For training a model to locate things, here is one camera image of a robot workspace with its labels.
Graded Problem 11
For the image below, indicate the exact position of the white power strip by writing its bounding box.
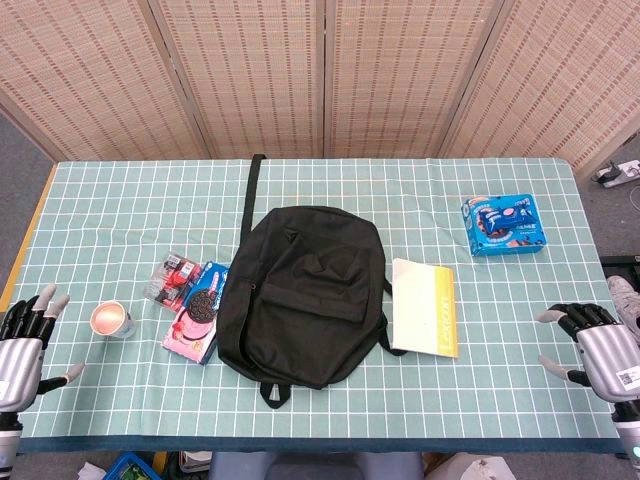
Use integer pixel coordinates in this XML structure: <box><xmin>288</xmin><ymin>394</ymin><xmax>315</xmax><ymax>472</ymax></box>
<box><xmin>593</xmin><ymin>158</ymin><xmax>640</xmax><ymax>189</ymax></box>

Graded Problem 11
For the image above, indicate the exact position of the grey sneaker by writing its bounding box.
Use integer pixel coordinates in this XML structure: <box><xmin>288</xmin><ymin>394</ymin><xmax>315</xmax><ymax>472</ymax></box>
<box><xmin>607</xmin><ymin>274</ymin><xmax>640</xmax><ymax>346</ymax></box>

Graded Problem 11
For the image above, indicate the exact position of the pink cookie box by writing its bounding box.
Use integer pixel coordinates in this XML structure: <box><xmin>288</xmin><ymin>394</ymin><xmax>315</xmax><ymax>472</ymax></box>
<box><xmin>161</xmin><ymin>260</ymin><xmax>231</xmax><ymax>366</ymax></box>

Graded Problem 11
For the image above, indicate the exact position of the green checked tablecloth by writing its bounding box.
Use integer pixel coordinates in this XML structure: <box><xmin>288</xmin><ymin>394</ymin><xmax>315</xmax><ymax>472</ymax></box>
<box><xmin>0</xmin><ymin>158</ymin><xmax>629</xmax><ymax>455</ymax></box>

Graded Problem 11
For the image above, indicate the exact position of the black stand base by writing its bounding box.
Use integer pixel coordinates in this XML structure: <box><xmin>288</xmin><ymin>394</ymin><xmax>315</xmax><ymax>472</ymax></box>
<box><xmin>599</xmin><ymin>254</ymin><xmax>640</xmax><ymax>281</ymax></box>

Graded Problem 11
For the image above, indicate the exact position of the paper cup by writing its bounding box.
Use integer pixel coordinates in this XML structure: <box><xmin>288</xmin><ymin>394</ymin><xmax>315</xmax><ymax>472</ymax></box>
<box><xmin>89</xmin><ymin>300</ymin><xmax>136</xmax><ymax>341</ymax></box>

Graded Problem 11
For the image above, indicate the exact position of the blue cookie box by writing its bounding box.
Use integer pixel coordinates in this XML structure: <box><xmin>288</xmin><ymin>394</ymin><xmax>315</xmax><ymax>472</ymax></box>
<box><xmin>460</xmin><ymin>193</ymin><xmax>547</xmax><ymax>258</ymax></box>

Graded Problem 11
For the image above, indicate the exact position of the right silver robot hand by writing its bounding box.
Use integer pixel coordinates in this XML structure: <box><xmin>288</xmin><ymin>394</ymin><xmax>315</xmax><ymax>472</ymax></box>
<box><xmin>534</xmin><ymin>302</ymin><xmax>640</xmax><ymax>404</ymax></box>

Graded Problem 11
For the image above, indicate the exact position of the blue plastic crate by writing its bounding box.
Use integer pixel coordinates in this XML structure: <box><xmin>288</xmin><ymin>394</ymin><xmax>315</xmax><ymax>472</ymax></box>
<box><xmin>107</xmin><ymin>452</ymin><xmax>164</xmax><ymax>480</ymax></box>

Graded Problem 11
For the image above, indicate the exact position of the black backpack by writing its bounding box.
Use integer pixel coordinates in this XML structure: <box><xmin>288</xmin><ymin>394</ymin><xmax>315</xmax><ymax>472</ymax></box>
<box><xmin>215</xmin><ymin>153</ymin><xmax>406</xmax><ymax>409</ymax></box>

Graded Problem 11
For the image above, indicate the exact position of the white book yellow stripe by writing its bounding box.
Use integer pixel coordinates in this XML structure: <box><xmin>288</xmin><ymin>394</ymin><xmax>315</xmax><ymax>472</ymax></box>
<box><xmin>389</xmin><ymin>257</ymin><xmax>460</xmax><ymax>359</ymax></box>

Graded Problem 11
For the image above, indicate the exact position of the crumpled white bag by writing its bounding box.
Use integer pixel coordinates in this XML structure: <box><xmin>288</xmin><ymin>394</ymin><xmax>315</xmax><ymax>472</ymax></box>
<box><xmin>424</xmin><ymin>452</ymin><xmax>506</xmax><ymax>480</ymax></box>

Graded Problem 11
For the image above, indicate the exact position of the bamboo folding screen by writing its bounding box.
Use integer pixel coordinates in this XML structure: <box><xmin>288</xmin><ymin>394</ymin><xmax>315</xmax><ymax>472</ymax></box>
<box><xmin>0</xmin><ymin>0</ymin><xmax>640</xmax><ymax>174</ymax></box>

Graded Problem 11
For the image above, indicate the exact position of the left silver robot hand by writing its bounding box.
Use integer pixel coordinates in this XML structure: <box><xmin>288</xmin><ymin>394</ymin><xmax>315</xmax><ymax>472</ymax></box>
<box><xmin>0</xmin><ymin>283</ymin><xmax>86</xmax><ymax>414</ymax></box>

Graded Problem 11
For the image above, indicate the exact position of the clear red candy pack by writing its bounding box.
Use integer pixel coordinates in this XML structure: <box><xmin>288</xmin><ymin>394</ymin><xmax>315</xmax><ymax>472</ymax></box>
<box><xmin>142</xmin><ymin>251</ymin><xmax>204</xmax><ymax>314</ymax></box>

